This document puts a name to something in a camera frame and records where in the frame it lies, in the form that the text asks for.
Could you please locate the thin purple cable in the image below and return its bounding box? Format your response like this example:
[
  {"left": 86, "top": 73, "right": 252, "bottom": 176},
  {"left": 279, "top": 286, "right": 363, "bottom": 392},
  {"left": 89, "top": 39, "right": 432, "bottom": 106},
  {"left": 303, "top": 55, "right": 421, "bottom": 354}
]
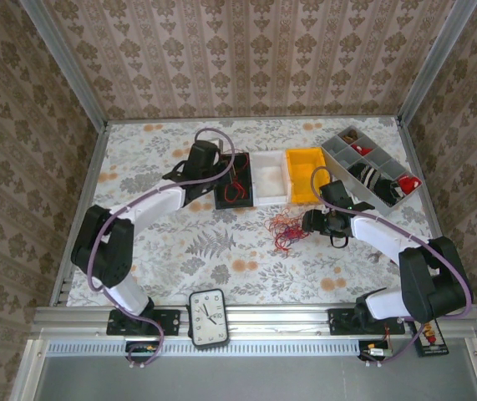
[{"left": 282, "top": 221, "right": 308, "bottom": 244}]

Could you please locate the black plastic bin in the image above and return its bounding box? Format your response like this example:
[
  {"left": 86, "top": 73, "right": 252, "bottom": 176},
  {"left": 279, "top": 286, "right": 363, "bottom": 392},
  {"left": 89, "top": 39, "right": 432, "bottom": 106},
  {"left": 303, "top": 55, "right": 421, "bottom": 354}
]
[{"left": 214, "top": 152, "right": 255, "bottom": 211}]

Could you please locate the thin orange cable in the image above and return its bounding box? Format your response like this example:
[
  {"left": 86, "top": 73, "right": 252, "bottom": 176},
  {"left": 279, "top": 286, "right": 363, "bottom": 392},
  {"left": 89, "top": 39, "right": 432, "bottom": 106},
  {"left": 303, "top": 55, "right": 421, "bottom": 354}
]
[{"left": 265, "top": 211, "right": 302, "bottom": 235}]

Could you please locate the yellow plastic bin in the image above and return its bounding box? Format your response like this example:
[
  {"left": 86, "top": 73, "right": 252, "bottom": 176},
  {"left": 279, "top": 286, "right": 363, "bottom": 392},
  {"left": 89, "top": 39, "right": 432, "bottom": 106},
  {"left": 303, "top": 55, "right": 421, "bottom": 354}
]
[{"left": 284, "top": 146, "right": 330, "bottom": 206}]

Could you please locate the white plastic bin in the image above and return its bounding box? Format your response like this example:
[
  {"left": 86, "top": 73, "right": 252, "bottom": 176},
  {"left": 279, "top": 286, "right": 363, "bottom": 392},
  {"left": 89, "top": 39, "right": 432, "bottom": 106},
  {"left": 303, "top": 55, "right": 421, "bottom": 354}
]
[{"left": 249, "top": 150, "right": 292, "bottom": 206}]

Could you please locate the black white striped cloth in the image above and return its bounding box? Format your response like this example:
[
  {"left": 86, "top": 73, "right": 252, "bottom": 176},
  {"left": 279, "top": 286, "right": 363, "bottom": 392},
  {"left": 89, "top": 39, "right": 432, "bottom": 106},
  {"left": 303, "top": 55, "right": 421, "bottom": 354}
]
[{"left": 348, "top": 163, "right": 384, "bottom": 190}]

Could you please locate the black cloth item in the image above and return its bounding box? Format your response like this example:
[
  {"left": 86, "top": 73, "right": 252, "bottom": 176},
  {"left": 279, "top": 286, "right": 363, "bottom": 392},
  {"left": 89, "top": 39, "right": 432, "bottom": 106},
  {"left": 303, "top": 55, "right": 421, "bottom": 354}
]
[{"left": 371, "top": 178, "right": 407, "bottom": 206}]

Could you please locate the grey compartment organizer box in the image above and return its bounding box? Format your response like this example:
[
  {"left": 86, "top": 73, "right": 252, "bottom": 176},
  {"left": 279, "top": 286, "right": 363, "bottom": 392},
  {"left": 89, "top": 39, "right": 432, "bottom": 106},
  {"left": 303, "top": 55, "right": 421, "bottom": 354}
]
[{"left": 319, "top": 124, "right": 424, "bottom": 219}]

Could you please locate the floral tablecloth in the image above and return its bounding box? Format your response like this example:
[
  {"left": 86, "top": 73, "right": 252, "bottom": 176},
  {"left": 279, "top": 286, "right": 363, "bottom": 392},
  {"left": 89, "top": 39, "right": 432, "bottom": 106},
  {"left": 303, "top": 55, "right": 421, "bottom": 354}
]
[{"left": 65, "top": 116, "right": 459, "bottom": 308}]

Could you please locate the red white toy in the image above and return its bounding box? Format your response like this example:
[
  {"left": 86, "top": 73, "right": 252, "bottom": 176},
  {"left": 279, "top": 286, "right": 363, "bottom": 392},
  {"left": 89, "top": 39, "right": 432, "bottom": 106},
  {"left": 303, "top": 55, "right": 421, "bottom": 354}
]
[{"left": 396, "top": 174, "right": 423, "bottom": 195}]

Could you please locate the black white analog clock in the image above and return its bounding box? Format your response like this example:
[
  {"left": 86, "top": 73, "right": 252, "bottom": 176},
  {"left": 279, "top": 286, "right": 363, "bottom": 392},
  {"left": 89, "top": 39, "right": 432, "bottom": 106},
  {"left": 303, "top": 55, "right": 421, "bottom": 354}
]
[{"left": 187, "top": 287, "right": 230, "bottom": 350}]

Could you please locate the small black circuit board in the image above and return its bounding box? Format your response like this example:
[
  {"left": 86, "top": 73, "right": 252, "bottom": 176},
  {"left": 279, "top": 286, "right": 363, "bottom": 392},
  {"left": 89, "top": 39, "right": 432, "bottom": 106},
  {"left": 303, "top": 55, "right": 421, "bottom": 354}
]
[
  {"left": 124, "top": 341, "right": 160, "bottom": 363},
  {"left": 358, "top": 340, "right": 393, "bottom": 363}
]

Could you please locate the black terminal board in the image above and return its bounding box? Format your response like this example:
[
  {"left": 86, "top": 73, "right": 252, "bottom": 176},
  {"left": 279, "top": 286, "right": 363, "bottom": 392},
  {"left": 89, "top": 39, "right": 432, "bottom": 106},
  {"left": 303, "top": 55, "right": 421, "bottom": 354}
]
[{"left": 413, "top": 319, "right": 448, "bottom": 358}]

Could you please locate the grey metal front panel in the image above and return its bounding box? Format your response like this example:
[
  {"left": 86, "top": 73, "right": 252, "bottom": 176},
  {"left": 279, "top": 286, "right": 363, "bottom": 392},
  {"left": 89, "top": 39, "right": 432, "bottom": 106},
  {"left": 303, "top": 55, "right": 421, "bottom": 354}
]
[{"left": 10, "top": 338, "right": 477, "bottom": 401}]

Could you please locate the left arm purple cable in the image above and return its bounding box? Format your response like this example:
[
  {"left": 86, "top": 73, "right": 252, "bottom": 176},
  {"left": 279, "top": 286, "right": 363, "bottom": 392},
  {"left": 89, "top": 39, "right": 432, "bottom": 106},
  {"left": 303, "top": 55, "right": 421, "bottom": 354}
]
[{"left": 87, "top": 127, "right": 236, "bottom": 371}]

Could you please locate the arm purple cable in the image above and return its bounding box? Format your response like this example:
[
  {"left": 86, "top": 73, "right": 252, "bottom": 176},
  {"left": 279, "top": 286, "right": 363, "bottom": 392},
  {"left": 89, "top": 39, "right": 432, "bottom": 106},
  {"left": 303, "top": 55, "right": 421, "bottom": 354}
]
[
  {"left": 87, "top": 127, "right": 236, "bottom": 371},
  {"left": 310, "top": 165, "right": 473, "bottom": 369}
]

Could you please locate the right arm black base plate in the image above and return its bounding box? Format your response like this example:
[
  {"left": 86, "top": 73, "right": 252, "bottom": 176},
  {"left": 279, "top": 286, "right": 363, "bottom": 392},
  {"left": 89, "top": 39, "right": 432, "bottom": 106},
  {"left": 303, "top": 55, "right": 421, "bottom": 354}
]
[{"left": 328, "top": 307, "right": 406, "bottom": 338}]

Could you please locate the aluminium front rail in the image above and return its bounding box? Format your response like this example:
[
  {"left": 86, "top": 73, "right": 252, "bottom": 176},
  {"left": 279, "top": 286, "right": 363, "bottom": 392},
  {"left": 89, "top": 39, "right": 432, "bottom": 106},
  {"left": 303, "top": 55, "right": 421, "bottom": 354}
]
[{"left": 33, "top": 303, "right": 477, "bottom": 340}]

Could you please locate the aluminium table side rail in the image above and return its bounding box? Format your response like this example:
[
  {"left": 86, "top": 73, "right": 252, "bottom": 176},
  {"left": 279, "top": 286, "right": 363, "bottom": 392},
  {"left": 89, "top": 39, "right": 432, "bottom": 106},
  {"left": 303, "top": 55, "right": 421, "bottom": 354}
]
[
  {"left": 396, "top": 119, "right": 465, "bottom": 305},
  {"left": 48, "top": 123, "right": 110, "bottom": 308}
]

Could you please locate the slotted grey cable duct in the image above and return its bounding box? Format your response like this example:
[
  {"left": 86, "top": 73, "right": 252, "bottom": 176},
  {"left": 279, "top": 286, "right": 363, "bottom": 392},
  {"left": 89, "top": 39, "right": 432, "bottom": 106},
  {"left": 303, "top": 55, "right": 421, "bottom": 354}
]
[{"left": 44, "top": 338, "right": 427, "bottom": 357}]

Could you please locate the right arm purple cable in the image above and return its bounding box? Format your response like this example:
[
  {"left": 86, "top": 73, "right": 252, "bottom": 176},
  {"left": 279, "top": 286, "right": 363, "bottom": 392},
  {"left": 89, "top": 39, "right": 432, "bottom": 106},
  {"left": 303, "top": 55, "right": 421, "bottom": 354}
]
[{"left": 310, "top": 165, "right": 473, "bottom": 369}]

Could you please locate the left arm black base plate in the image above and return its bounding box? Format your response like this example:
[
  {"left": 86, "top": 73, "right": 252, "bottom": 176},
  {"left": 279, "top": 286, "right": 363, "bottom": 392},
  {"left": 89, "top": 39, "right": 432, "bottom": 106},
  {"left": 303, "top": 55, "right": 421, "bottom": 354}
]
[{"left": 106, "top": 308, "right": 180, "bottom": 338}]

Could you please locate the aluminium frame post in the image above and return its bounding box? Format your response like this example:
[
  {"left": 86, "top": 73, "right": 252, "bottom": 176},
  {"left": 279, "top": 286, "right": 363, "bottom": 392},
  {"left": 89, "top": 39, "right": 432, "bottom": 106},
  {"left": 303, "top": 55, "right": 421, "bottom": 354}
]
[
  {"left": 18, "top": 0, "right": 110, "bottom": 129},
  {"left": 396, "top": 0, "right": 477, "bottom": 126}
]

